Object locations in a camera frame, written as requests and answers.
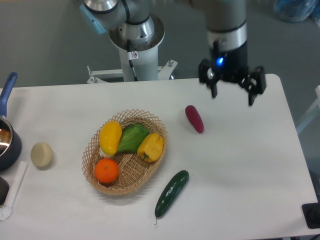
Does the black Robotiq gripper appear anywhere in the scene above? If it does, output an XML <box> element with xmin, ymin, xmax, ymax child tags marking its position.
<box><xmin>198</xmin><ymin>41</ymin><xmax>266</xmax><ymax>106</ymax></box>

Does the yellow mango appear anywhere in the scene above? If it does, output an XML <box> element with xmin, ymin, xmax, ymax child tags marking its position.
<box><xmin>99</xmin><ymin>120</ymin><xmax>122</xmax><ymax>156</ymax></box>

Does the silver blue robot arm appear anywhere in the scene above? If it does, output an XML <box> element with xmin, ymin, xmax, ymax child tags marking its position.
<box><xmin>79</xmin><ymin>0</ymin><xmax>267</xmax><ymax>105</ymax></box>

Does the woven wicker basket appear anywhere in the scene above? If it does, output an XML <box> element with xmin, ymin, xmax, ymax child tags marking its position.
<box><xmin>82</xmin><ymin>109</ymin><xmax>168</xmax><ymax>195</ymax></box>

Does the purple sweet potato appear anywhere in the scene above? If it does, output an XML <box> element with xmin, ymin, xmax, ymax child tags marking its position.
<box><xmin>185</xmin><ymin>105</ymin><xmax>205</xmax><ymax>134</ymax></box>

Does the blue plastic bag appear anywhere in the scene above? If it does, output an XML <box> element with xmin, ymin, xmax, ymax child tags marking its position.
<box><xmin>273</xmin><ymin>0</ymin><xmax>320</xmax><ymax>23</ymax></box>

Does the yellow bell pepper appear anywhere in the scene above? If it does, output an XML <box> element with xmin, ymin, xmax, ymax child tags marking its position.
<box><xmin>137</xmin><ymin>133</ymin><xmax>164</xmax><ymax>163</ymax></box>

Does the green bok choy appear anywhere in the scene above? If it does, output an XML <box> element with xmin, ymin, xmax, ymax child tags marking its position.
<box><xmin>99</xmin><ymin>123</ymin><xmax>151</xmax><ymax>157</ymax></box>

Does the dark green cucumber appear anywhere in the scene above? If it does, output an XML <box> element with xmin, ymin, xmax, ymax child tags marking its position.
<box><xmin>154</xmin><ymin>170</ymin><xmax>190</xmax><ymax>226</ymax></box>

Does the black device at edge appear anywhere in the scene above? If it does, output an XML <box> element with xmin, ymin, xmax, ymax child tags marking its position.
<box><xmin>301</xmin><ymin>202</ymin><xmax>320</xmax><ymax>229</ymax></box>

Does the orange fruit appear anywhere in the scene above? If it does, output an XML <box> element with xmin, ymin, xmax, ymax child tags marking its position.
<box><xmin>94</xmin><ymin>158</ymin><xmax>119</xmax><ymax>184</ymax></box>

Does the beige potato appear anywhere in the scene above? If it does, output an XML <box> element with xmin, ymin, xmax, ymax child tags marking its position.
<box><xmin>30</xmin><ymin>142</ymin><xmax>53</xmax><ymax>168</ymax></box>

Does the dark blue saucepan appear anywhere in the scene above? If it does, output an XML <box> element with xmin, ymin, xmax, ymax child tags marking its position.
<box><xmin>0</xmin><ymin>72</ymin><xmax>22</xmax><ymax>171</ymax></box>

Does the dark round object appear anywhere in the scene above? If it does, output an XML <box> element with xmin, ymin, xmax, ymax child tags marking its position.
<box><xmin>0</xmin><ymin>177</ymin><xmax>10</xmax><ymax>205</ymax></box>

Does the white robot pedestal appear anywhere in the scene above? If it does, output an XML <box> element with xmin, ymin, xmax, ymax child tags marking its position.
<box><xmin>87</xmin><ymin>13</ymin><xmax>178</xmax><ymax>84</ymax></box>

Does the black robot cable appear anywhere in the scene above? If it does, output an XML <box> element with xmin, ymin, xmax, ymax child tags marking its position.
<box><xmin>126</xmin><ymin>39</ymin><xmax>139</xmax><ymax>82</ymax></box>

